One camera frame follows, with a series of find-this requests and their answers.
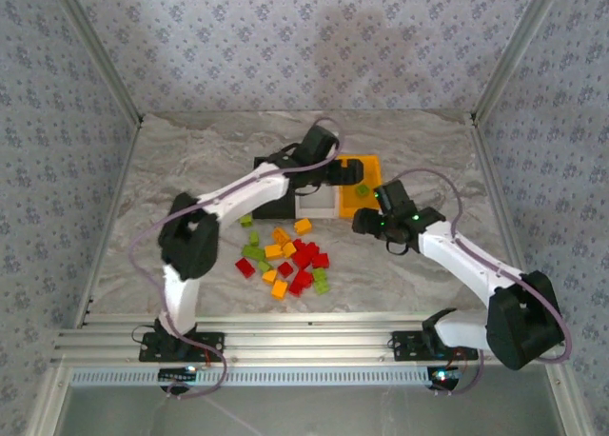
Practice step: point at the orange plastic bin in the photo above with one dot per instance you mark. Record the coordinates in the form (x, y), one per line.
(372, 169)

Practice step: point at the aluminium frame leg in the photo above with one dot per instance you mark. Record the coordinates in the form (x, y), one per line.
(47, 402)
(568, 398)

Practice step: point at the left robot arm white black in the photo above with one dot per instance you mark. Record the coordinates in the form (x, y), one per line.
(247, 193)

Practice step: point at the black plastic bin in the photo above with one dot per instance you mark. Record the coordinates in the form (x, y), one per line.
(273, 212)

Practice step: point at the aluminium mounting rail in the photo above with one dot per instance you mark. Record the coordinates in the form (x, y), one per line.
(309, 341)

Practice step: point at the white plastic bin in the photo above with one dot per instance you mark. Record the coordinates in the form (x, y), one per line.
(316, 204)

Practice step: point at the small circuit board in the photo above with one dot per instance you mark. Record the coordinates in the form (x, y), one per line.
(176, 374)
(442, 376)

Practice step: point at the aluminium side rail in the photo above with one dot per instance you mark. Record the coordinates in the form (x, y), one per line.
(110, 217)
(497, 193)

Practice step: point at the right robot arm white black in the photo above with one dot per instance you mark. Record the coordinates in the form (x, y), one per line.
(457, 255)

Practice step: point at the red lego brick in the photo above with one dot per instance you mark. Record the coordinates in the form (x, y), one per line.
(301, 260)
(285, 269)
(303, 279)
(295, 289)
(299, 243)
(311, 250)
(320, 261)
(245, 267)

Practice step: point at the aluminium frame post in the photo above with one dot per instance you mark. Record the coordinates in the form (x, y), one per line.
(513, 50)
(97, 50)

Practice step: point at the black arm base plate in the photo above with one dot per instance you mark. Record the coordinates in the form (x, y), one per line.
(404, 345)
(209, 345)

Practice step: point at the grey metal shelf panel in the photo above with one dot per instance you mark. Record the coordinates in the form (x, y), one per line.
(333, 412)

